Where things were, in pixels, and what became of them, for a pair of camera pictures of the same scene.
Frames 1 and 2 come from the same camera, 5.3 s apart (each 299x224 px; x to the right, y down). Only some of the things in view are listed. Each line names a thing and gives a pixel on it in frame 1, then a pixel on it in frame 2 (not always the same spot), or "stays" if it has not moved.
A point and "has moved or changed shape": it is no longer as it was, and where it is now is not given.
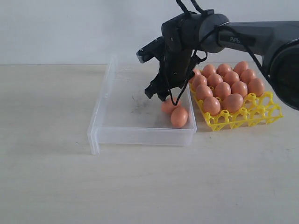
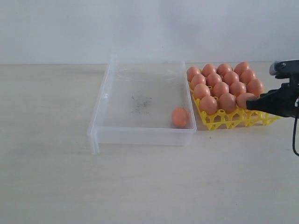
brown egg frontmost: x=167 y=105 → x=241 y=99
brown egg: x=232 y=102 has moved or changed shape
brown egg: x=223 y=68 stays
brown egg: x=239 y=87 stays
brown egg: x=213 y=79 stays
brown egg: x=239 y=66 stays
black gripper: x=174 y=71 → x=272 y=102
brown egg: x=199 y=80 stays
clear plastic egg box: x=123 y=115 stays
